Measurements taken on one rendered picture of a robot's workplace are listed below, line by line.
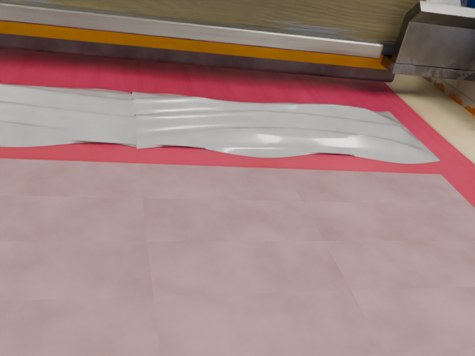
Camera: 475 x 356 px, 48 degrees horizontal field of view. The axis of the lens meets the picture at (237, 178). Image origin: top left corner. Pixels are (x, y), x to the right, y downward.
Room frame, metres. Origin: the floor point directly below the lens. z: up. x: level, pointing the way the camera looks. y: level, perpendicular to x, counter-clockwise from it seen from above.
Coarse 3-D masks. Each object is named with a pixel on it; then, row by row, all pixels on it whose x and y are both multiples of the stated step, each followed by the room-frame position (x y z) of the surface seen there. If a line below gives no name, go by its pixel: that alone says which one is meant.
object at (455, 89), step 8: (432, 80) 0.36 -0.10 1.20; (440, 80) 0.35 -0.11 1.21; (448, 80) 0.35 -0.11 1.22; (456, 80) 0.34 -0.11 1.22; (440, 88) 0.35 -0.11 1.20; (448, 88) 0.34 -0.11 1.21; (456, 88) 0.34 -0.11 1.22; (464, 88) 0.33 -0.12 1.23; (472, 88) 0.33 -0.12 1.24; (448, 96) 0.34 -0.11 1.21; (456, 96) 0.33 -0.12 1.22; (464, 96) 0.33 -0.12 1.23; (472, 96) 0.32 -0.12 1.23; (464, 104) 0.32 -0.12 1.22; (472, 104) 0.32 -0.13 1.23; (472, 112) 0.31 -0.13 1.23
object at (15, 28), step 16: (0, 32) 0.17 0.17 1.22; (16, 32) 0.18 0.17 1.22; (32, 32) 0.18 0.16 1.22; (48, 32) 0.19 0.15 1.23; (64, 32) 0.19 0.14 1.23; (80, 32) 0.20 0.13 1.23; (96, 32) 0.20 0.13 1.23; (112, 32) 0.21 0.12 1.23; (160, 48) 0.22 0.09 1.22; (176, 48) 0.23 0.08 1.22; (192, 48) 0.24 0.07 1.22; (208, 48) 0.24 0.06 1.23; (224, 48) 0.25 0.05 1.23; (240, 48) 0.26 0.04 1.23; (256, 48) 0.26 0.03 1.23; (272, 48) 0.27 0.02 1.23; (336, 64) 0.29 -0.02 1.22; (352, 64) 0.30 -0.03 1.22; (368, 64) 0.31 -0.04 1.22
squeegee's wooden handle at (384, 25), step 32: (32, 0) 0.19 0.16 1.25; (64, 0) 0.20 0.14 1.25; (96, 0) 0.21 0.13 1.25; (128, 0) 0.22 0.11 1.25; (160, 0) 0.23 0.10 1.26; (192, 0) 0.24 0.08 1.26; (224, 0) 0.25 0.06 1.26; (256, 0) 0.27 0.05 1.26; (288, 0) 0.28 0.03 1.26; (320, 0) 0.29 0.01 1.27; (352, 0) 0.31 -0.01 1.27; (384, 0) 0.32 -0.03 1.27; (416, 0) 0.33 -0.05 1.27; (320, 32) 0.28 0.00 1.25; (352, 32) 0.30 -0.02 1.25; (384, 32) 0.31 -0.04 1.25
